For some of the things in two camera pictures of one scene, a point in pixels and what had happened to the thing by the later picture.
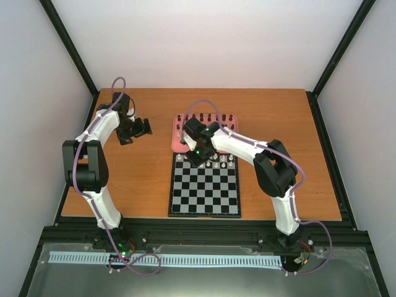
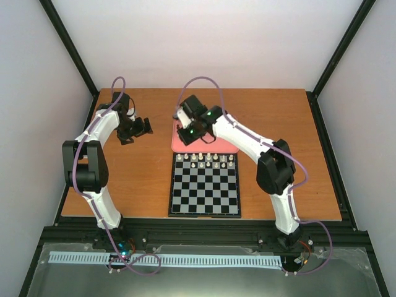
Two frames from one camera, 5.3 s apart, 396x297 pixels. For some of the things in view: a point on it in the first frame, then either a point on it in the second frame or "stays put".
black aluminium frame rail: (138, 233) stays put
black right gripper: (197, 163) → (185, 139)
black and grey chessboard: (211, 189) stays put
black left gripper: (142, 130) stays put
